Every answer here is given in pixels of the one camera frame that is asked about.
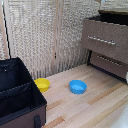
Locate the brown drawer with handle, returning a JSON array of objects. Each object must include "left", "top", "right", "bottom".
[
  {"left": 89, "top": 50, "right": 128, "bottom": 81},
  {"left": 81, "top": 14, "right": 128, "bottom": 65}
]

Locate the blue bowl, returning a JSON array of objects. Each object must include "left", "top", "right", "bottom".
[{"left": 68, "top": 79, "right": 88, "bottom": 95}]

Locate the yellow bowl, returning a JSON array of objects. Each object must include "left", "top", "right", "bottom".
[{"left": 33, "top": 77, "right": 51, "bottom": 93}]

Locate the black fabric storage box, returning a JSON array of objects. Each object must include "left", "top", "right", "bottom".
[{"left": 0, "top": 57, "right": 48, "bottom": 128}]

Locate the dark drawer cabinet frame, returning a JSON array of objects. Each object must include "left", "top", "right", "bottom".
[{"left": 86, "top": 9, "right": 128, "bottom": 85}]

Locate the black box carry strap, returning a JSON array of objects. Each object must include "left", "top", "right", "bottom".
[{"left": 33, "top": 114, "right": 43, "bottom": 128}]

